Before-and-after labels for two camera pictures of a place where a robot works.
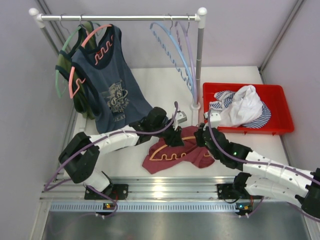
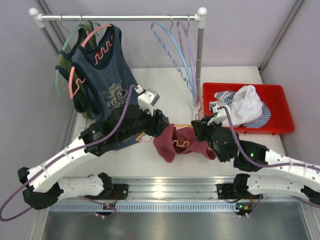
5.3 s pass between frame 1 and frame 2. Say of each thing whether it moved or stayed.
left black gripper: moved
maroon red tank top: moved
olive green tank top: stayed
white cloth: stayed
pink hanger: stayed
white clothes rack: stayed
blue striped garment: stayed
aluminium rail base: stayed
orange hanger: moved
